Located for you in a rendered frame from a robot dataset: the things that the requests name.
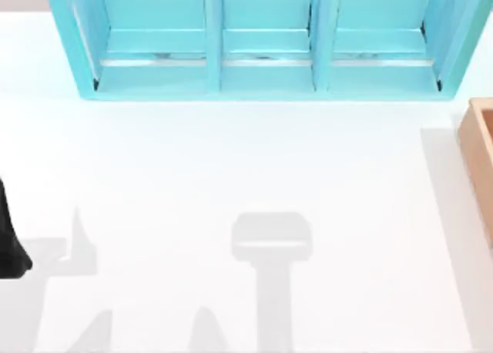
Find light blue rack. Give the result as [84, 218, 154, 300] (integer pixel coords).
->
[42, 0, 493, 102]

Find shallow salmon-coloured box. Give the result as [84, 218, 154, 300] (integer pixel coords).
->
[457, 97, 493, 253]

